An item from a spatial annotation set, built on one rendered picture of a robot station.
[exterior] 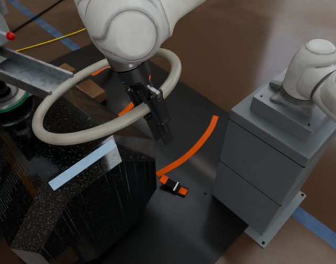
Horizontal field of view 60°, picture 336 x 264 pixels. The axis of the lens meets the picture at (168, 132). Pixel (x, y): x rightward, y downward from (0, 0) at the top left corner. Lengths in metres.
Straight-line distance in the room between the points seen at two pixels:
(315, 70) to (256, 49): 2.16
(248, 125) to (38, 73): 0.91
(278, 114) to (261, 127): 0.09
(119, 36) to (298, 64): 0.92
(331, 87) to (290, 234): 1.13
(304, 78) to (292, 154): 0.32
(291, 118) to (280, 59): 1.99
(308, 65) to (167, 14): 0.82
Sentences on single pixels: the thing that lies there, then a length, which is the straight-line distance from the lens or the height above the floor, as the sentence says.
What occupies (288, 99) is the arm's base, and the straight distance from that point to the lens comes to 1.35.
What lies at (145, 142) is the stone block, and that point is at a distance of 1.46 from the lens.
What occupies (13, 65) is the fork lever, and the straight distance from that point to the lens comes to 1.34.
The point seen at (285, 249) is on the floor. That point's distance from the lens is 1.98.
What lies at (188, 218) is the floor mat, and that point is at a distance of 1.92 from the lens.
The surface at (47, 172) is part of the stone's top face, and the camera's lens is 1.22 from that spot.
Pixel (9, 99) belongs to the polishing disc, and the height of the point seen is 0.86.
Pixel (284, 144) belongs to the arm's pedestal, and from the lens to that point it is 1.32.
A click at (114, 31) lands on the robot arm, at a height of 1.54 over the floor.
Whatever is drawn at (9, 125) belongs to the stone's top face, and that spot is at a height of 0.80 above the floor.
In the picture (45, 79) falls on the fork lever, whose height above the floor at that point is 1.06.
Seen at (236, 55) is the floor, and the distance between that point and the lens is 3.20.
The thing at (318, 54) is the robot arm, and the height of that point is 1.14.
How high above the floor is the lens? 1.75
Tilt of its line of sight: 49 degrees down
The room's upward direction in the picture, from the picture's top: straight up
